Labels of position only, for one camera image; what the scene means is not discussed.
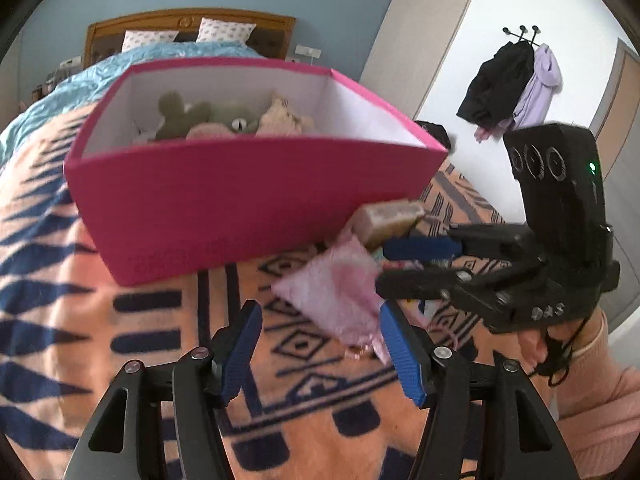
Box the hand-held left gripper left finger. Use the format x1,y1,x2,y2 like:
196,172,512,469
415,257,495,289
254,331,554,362
64,299,264,480

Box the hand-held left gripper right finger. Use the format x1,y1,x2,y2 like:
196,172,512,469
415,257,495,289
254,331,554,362
379,300,568,480

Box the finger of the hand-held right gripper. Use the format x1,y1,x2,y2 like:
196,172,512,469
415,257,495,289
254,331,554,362
383,224,539,262
375,260,544,303

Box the beige packet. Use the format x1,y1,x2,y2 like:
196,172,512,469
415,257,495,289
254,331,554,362
350,200,426,251

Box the pink embroidered pouch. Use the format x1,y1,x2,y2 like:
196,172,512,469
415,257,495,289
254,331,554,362
272,237,396,361

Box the pink cardboard box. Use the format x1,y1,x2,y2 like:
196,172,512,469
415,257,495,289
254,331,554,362
64,57,449,288

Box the beige plush teddy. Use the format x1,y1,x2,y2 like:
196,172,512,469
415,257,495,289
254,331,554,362
255,91,316,136

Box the pink knitted plush bunny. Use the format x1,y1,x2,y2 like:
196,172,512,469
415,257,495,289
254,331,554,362
185,121,236,140

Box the green plush frog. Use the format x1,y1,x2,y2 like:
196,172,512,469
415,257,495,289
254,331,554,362
152,91,261,141

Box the person's right forearm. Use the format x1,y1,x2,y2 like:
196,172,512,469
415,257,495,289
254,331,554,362
545,327,640,480

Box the person's right hand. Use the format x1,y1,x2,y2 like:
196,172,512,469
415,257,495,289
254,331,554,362
516,307,609,378

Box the orange patterned blanket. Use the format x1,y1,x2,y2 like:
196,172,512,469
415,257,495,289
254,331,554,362
0,105,556,480

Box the pink hanging garment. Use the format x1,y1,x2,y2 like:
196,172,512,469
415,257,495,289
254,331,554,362
472,120,511,143

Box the wooden door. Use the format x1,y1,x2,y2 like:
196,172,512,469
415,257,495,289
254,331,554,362
587,37,640,181

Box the lilac hoodie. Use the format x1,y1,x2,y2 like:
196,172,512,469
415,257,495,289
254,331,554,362
512,44,562,131

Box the dark clothes pile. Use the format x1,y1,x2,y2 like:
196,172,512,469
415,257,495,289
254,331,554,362
414,121,453,153

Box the black jacket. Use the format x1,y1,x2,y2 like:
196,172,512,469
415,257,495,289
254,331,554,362
456,40,536,126

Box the black coat hook rack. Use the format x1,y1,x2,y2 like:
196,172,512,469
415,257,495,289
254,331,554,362
502,24,542,48

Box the beige wardrobe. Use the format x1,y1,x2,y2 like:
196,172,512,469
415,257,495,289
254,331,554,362
359,0,488,121

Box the white patterned pillow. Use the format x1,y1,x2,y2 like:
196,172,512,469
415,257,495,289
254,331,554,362
121,30,180,53
196,17,257,45

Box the blue duvet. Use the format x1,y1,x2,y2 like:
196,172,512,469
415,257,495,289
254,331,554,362
0,40,266,161

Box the wooden headboard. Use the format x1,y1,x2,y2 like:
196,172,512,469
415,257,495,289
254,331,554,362
84,8,297,68

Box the black cord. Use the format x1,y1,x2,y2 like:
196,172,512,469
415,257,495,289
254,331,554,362
532,317,591,388

